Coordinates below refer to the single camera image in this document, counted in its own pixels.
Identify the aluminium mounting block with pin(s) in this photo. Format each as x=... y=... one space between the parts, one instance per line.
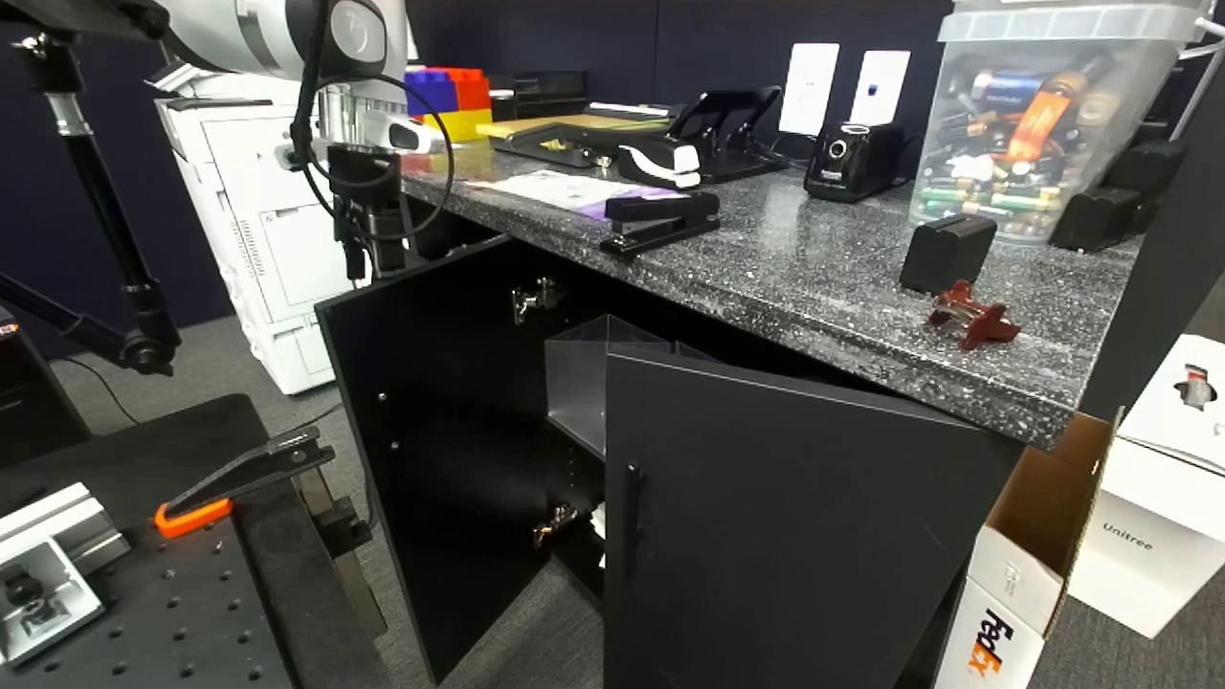
x=42 y=576

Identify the flat black box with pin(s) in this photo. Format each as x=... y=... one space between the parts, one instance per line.
x=1096 y=219

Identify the white tape dispenser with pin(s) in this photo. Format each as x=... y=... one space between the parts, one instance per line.
x=666 y=164

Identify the perforated metal breadboard plate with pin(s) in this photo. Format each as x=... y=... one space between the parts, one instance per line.
x=167 y=626

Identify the metal cabinet hinge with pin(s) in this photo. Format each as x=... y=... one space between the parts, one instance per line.
x=562 y=522
x=539 y=302

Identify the tall black furniture panel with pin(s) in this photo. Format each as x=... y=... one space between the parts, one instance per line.
x=1172 y=281

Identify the black stapler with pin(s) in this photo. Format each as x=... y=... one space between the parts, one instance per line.
x=665 y=219

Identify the black desk mat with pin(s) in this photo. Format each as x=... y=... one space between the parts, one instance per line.
x=577 y=138

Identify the colourful toy block stack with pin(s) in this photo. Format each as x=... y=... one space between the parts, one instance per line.
x=448 y=102

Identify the red toy figure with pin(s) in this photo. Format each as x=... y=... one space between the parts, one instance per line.
x=975 y=319

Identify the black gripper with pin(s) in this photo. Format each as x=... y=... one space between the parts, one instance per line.
x=369 y=170

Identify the black pencil sharpener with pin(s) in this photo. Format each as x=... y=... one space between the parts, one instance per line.
x=851 y=164

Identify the black camera tripod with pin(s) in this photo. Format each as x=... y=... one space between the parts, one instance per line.
x=98 y=194

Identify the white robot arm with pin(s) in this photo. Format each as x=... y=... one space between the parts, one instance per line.
x=244 y=34

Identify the white printer cabinet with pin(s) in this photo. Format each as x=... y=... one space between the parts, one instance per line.
x=263 y=242

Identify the clear plastic storage bin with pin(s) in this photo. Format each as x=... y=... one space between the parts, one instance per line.
x=1048 y=115

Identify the white card with black frame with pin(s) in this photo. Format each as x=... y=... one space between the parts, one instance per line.
x=810 y=86
x=882 y=86

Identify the black cabinet body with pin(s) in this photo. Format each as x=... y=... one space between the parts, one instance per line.
x=569 y=384

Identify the speckled granite countertop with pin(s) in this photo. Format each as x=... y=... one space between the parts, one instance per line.
x=789 y=273

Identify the small black cube box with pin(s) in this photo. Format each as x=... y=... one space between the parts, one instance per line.
x=947 y=252

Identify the white printed paper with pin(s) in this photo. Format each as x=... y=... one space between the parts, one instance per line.
x=562 y=189

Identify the open cardboard shipping box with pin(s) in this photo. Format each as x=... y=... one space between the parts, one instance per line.
x=1021 y=576

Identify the white box with penguin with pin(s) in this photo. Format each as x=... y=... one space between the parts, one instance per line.
x=1154 y=509

